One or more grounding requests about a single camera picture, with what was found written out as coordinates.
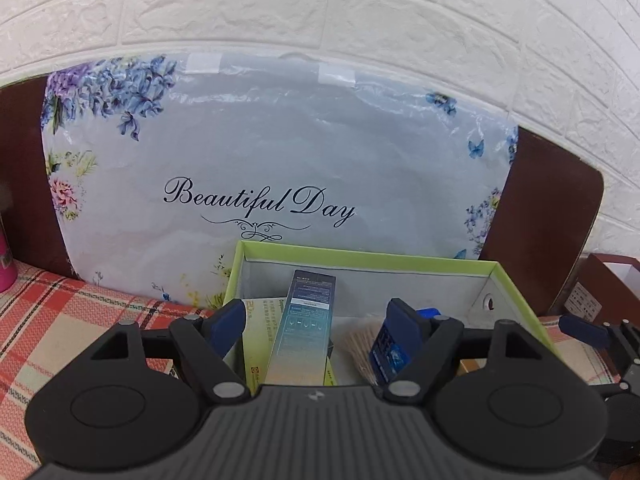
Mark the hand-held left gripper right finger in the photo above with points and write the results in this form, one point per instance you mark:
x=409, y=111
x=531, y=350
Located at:
x=402, y=322

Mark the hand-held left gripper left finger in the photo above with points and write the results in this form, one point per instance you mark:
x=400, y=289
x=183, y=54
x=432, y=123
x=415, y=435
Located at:
x=227, y=327

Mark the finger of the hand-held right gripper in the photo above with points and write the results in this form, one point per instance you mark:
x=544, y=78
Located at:
x=582, y=330

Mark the blue box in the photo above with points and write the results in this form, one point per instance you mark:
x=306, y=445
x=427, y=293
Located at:
x=390, y=352

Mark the yellow green medicine box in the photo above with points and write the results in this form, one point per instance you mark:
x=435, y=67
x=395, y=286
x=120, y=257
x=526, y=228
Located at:
x=260, y=330

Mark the toothpick bundle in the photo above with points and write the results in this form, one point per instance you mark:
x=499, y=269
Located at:
x=361, y=355

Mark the long gradient print box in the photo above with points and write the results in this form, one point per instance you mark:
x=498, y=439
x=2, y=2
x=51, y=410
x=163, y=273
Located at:
x=300, y=330

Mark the light green storage box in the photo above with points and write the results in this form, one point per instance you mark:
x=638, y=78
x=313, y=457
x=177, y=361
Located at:
x=360, y=260

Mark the brown cardboard box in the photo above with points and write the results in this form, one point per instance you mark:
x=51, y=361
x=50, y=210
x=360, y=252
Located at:
x=595, y=285

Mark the brown wooden headboard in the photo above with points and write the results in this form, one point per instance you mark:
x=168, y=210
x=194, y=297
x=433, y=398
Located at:
x=545, y=210

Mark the floral Beautiful Day board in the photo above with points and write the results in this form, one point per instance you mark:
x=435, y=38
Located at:
x=280, y=160

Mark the plaid blanket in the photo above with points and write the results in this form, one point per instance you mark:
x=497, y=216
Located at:
x=50, y=320

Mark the pink thermos bottle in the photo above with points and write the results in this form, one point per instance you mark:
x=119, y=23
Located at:
x=6, y=265

